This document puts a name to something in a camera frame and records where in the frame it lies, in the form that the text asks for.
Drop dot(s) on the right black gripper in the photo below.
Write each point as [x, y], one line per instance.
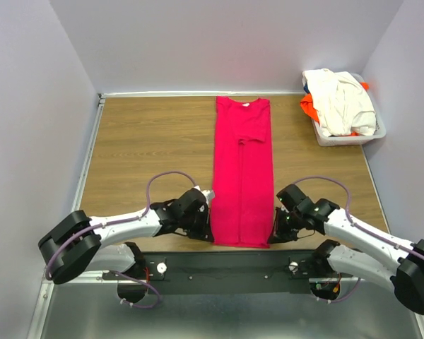
[279, 234]

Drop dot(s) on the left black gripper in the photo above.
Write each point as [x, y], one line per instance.
[205, 232]

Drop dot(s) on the pink t shirt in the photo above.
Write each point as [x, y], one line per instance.
[241, 213]

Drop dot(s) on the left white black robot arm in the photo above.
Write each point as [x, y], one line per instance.
[80, 243]

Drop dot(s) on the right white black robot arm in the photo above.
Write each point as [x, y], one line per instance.
[352, 247]

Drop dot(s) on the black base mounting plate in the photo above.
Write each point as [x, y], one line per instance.
[239, 272]

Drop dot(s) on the white laundry basket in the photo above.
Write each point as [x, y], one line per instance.
[323, 140]

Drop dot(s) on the orange t shirt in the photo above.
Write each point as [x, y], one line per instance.
[306, 104]

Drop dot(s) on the white t shirt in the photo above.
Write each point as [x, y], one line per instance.
[341, 102]

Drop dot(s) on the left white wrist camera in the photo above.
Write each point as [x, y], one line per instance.
[208, 194]

